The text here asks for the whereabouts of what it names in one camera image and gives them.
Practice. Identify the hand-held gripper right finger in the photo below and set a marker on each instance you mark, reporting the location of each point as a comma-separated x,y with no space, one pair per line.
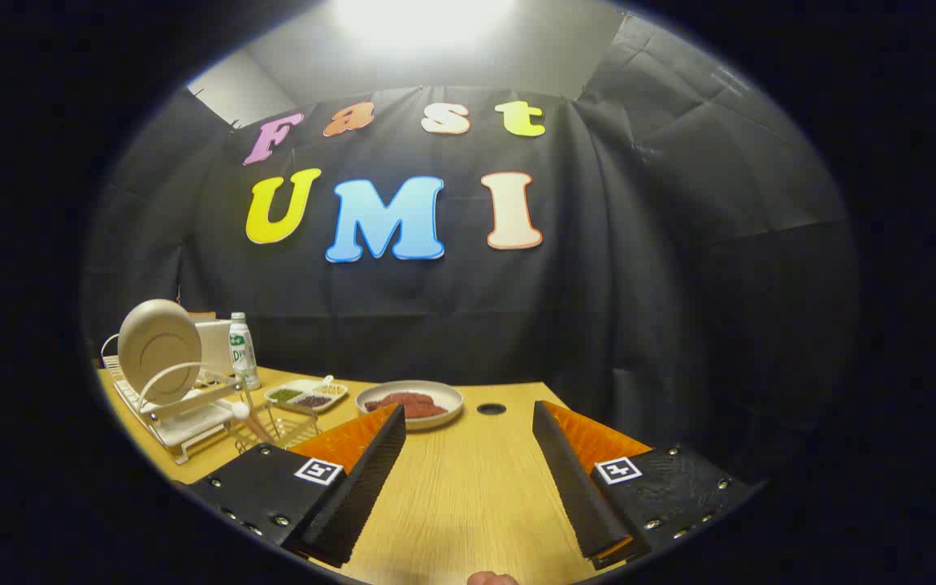
578,487

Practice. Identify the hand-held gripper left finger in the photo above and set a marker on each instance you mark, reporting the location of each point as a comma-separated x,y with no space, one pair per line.
358,487

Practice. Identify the white-tipped spoon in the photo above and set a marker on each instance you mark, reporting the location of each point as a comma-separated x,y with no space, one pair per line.
240,411

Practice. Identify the beige round plate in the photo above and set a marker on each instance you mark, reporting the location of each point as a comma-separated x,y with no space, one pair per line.
155,345

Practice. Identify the red meat piece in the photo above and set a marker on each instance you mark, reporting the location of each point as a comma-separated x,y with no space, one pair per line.
429,409
395,400

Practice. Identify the white divided bean tray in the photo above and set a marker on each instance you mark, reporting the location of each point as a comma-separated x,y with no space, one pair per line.
305,396

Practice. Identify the beige shallow bowl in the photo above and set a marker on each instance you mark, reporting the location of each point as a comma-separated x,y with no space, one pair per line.
448,396

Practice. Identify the clear bottle green label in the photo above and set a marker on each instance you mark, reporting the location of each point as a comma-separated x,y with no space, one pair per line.
243,353

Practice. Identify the black backdrop cloth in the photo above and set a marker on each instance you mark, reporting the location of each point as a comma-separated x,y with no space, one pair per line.
614,309

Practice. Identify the white toaster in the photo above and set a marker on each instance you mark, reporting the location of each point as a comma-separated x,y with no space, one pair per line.
218,348

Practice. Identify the toast slice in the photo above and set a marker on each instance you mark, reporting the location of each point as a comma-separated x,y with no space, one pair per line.
201,315

